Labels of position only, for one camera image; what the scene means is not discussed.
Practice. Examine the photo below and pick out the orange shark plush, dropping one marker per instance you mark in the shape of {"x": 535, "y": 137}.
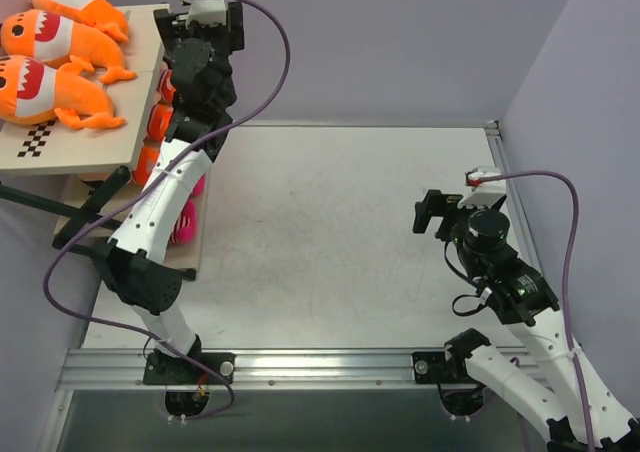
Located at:
{"x": 99, "y": 14}
{"x": 55, "y": 40}
{"x": 33, "y": 92}

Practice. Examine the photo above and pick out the aluminium table side rail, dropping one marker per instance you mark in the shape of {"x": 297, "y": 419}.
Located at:
{"x": 519, "y": 222}

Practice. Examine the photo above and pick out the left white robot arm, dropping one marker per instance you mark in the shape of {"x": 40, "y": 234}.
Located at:
{"x": 131, "y": 261}

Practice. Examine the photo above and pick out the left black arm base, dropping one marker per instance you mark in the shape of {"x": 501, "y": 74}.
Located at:
{"x": 192, "y": 393}

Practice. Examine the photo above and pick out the aluminium mounting rail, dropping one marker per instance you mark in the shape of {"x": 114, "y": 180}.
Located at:
{"x": 266, "y": 369}

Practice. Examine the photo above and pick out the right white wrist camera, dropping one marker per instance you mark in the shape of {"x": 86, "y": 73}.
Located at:
{"x": 486, "y": 189}

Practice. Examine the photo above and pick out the white pink glasses plush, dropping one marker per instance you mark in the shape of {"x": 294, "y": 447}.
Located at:
{"x": 185, "y": 227}
{"x": 199, "y": 187}

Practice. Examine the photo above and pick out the cream tiered shelf black frame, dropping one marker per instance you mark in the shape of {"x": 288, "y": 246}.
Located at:
{"x": 98, "y": 164}

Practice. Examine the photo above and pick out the black haired doll plush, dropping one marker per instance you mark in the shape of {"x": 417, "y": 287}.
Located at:
{"x": 158, "y": 122}
{"x": 148, "y": 159}
{"x": 166, "y": 88}

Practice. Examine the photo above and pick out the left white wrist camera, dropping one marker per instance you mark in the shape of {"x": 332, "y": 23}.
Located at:
{"x": 206, "y": 12}

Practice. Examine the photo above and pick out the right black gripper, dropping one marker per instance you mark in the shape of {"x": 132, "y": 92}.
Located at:
{"x": 447, "y": 214}

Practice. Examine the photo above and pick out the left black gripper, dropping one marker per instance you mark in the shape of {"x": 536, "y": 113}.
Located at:
{"x": 167, "y": 23}

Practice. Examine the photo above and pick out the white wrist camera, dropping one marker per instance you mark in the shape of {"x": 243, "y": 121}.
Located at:
{"x": 486, "y": 189}
{"x": 206, "y": 12}

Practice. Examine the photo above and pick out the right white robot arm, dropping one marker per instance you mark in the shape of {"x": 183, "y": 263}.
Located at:
{"x": 573, "y": 410}

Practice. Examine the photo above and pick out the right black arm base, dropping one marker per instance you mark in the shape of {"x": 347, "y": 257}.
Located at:
{"x": 461, "y": 396}

